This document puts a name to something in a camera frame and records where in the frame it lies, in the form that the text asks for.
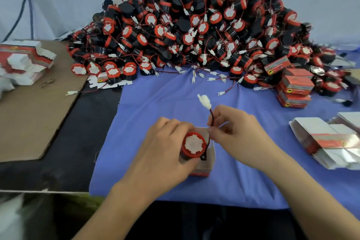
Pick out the white plastic bag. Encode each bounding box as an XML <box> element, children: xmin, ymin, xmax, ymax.
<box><xmin>0</xmin><ymin>67</ymin><xmax>16</xmax><ymax>101</ymax></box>

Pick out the person's left forearm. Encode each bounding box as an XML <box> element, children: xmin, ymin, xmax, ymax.
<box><xmin>73</xmin><ymin>181</ymin><xmax>155</xmax><ymax>240</ymax></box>

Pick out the person's left hand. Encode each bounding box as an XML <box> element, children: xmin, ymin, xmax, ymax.
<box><xmin>121</xmin><ymin>117</ymin><xmax>200</xmax><ymax>198</ymax></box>

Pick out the orange white paper box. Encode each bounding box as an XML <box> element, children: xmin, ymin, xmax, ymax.
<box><xmin>278</xmin><ymin>74</ymin><xmax>315</xmax><ymax>96</ymax></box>
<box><xmin>277</xmin><ymin>92</ymin><xmax>311</xmax><ymax>108</ymax></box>
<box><xmin>180</xmin><ymin>127</ymin><xmax>217</xmax><ymax>177</ymax></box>
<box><xmin>284</xmin><ymin>67</ymin><xmax>313</xmax><ymax>77</ymax></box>
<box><xmin>263</xmin><ymin>56</ymin><xmax>291</xmax><ymax>76</ymax></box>

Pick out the blue cloth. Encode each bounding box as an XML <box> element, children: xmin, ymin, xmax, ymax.
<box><xmin>89</xmin><ymin>51</ymin><xmax>360</xmax><ymax>218</ymax></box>

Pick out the brown cardboard sheet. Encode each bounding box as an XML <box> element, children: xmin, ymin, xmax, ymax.
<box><xmin>0</xmin><ymin>40</ymin><xmax>88</xmax><ymax>163</ymax></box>

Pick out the stack of paper boxes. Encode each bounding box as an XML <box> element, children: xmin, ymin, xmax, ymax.
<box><xmin>0</xmin><ymin>40</ymin><xmax>57</xmax><ymax>86</ymax></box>
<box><xmin>289</xmin><ymin>112</ymin><xmax>360</xmax><ymax>170</ymax></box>

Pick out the single red black buzzer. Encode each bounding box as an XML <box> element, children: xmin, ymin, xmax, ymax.
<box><xmin>181</xmin><ymin>93</ymin><xmax>215</xmax><ymax>159</ymax></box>

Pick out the pile of black red buzzers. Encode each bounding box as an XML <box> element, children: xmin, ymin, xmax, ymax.
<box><xmin>67</xmin><ymin>0</ymin><xmax>360</xmax><ymax>94</ymax></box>

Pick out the person's right forearm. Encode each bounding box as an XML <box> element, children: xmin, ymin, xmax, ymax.
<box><xmin>261</xmin><ymin>147</ymin><xmax>360</xmax><ymax>240</ymax></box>

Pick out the person's right hand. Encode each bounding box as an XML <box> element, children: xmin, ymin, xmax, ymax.
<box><xmin>207</xmin><ymin>105</ymin><xmax>279</xmax><ymax>170</ymax></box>

